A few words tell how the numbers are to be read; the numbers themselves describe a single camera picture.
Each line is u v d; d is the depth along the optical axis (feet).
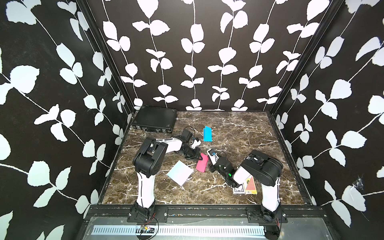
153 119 4.13
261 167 1.73
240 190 2.64
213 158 2.64
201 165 2.98
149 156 1.76
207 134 3.52
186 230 2.31
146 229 2.32
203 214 2.46
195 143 3.03
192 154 2.83
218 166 2.49
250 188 2.68
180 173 2.91
